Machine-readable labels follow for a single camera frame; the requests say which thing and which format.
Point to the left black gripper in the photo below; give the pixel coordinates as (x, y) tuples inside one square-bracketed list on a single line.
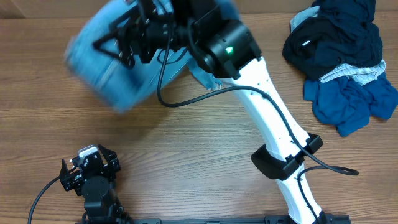
[(69, 179)]

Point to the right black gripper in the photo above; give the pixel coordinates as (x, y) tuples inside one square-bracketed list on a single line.
[(127, 40)]

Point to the light blue denim jeans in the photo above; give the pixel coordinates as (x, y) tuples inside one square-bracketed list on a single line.
[(120, 87)]

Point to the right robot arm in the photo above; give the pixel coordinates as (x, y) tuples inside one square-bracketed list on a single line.
[(225, 48)]

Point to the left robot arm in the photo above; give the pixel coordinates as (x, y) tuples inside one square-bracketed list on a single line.
[(95, 180)]

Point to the dark blue shirt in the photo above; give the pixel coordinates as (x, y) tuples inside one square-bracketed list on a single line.
[(347, 105)]

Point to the black garment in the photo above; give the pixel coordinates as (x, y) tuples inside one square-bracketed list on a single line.
[(343, 32)]

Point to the white grey striped cloth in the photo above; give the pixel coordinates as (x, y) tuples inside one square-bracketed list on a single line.
[(361, 75)]

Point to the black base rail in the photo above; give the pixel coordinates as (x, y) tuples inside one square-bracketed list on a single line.
[(270, 219)]

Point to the cardboard wall panel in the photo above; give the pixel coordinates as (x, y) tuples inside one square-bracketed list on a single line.
[(30, 9)]

